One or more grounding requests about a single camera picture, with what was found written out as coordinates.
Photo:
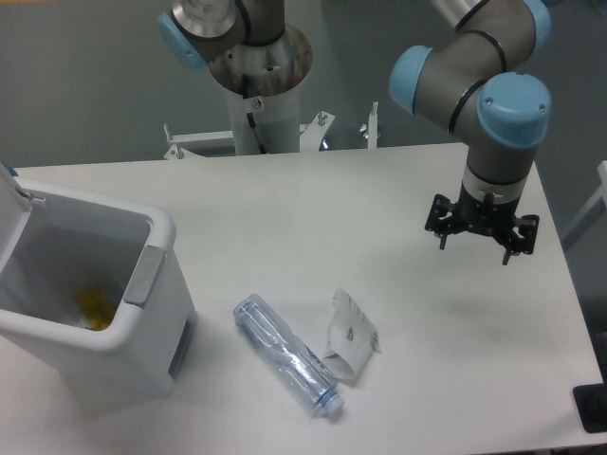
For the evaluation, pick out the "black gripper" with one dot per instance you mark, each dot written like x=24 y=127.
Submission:
x=484 y=215

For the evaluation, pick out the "white plastic wrapper pouch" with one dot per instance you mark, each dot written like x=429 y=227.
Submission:
x=351 y=338

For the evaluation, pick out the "crushed clear plastic bottle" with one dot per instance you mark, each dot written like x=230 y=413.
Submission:
x=297 y=365

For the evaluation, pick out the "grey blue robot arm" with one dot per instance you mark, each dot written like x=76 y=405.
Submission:
x=471 y=88

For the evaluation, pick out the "yellow trash in bin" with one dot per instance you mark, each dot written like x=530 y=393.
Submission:
x=98 y=310

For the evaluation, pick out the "white open trash can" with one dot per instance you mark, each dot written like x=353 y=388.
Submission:
x=57 y=242

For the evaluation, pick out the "black clamp at table edge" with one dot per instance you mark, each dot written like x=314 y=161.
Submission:
x=591 y=404

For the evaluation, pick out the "white frame at right edge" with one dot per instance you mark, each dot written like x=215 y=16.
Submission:
x=588 y=214

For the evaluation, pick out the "white metal base frame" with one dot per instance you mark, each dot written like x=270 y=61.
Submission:
x=313 y=138

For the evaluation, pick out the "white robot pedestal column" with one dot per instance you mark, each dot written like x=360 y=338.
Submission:
x=262 y=85

